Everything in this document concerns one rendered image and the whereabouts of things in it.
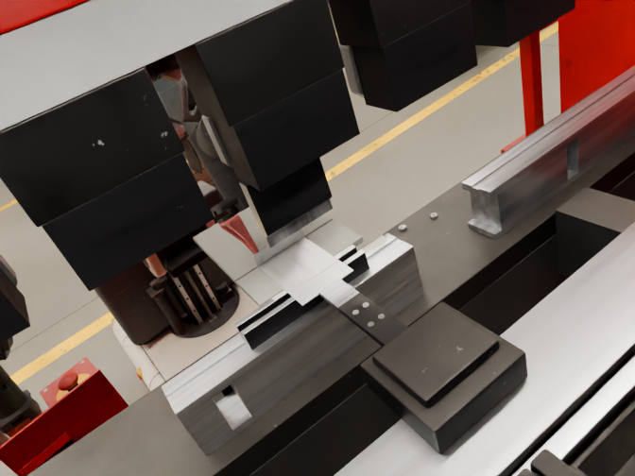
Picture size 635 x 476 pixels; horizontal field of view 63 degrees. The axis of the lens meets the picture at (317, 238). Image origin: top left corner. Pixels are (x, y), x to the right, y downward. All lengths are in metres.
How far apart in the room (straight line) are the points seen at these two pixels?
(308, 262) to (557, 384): 0.36
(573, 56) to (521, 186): 0.54
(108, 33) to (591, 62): 1.08
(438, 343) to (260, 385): 0.28
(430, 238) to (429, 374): 0.45
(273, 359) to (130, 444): 0.25
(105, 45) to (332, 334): 0.46
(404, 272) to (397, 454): 0.32
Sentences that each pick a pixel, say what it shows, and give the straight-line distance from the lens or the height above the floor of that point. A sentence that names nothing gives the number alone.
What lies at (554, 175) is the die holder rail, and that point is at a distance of 0.96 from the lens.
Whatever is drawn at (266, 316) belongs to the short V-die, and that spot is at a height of 1.00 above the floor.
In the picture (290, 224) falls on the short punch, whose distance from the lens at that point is 0.65.
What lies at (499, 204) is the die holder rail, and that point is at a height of 0.94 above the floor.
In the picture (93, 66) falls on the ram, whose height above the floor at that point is 1.36.
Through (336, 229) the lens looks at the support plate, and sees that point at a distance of 0.78.
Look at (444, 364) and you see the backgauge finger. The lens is 0.51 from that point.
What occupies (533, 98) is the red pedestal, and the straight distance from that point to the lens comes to 2.57.
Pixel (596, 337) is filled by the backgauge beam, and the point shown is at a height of 0.99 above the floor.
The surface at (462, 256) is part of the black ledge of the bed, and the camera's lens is 0.87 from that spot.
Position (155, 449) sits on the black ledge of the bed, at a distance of 0.79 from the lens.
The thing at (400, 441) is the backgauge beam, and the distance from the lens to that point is 0.53.
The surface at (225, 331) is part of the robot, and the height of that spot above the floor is 0.28.
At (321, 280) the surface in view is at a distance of 0.69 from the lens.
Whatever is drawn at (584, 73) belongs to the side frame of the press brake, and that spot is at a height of 0.90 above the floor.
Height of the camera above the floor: 1.43
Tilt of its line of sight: 33 degrees down
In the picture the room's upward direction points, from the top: 20 degrees counter-clockwise
